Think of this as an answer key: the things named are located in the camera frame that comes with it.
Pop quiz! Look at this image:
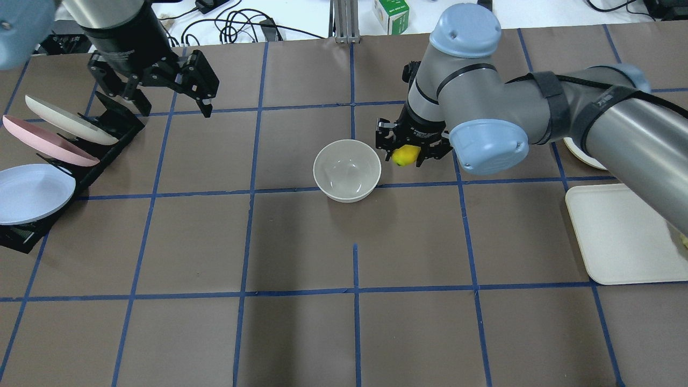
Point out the cream rectangular tray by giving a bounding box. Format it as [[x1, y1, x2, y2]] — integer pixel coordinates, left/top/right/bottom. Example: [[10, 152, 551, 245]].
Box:
[[565, 183, 687, 285]]

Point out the yellow lemon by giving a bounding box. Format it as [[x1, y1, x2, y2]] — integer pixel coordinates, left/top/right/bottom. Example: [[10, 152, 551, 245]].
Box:
[[391, 144, 421, 167]]

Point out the cream plate in rack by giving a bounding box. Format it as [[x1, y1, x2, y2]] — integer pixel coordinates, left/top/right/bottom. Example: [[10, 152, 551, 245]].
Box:
[[25, 95, 118, 146]]

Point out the white ceramic bowl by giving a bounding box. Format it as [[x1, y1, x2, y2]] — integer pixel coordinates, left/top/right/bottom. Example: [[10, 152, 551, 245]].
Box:
[[312, 139, 382, 203]]

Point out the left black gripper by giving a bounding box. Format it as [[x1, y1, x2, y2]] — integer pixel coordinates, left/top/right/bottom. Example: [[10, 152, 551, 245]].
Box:
[[88, 21, 220, 118]]

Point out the black dish rack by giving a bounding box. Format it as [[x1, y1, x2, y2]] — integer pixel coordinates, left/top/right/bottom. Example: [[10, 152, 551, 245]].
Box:
[[1, 92, 145, 253]]

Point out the cream round plate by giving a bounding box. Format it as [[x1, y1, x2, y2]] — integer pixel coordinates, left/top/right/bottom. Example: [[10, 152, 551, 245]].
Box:
[[563, 137, 608, 171]]

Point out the aluminium frame post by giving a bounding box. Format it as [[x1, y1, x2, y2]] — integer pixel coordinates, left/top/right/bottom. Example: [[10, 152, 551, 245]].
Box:
[[328, 1, 361, 44]]

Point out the black power adapter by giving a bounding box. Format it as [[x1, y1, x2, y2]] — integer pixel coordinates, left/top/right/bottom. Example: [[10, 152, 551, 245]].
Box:
[[195, 0, 229, 15]]

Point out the sliced yellow fruit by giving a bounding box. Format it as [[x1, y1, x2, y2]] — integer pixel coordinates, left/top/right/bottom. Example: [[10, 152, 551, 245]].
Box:
[[677, 232, 688, 249]]

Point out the green white box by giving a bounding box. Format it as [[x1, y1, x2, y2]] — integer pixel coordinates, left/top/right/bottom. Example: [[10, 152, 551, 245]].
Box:
[[372, 1, 410, 35]]

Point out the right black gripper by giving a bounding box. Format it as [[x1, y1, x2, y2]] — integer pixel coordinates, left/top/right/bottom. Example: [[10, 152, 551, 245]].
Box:
[[375, 105, 454, 167]]

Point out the lavender plate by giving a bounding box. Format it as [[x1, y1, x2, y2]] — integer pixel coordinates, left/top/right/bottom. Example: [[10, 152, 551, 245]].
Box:
[[1, 163, 76, 226]]

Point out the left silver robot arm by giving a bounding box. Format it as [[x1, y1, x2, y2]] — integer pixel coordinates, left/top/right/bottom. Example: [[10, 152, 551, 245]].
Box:
[[1, 1, 219, 118]]

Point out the pink plate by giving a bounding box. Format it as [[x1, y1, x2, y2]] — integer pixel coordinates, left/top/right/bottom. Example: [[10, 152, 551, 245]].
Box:
[[2, 115, 100, 167]]

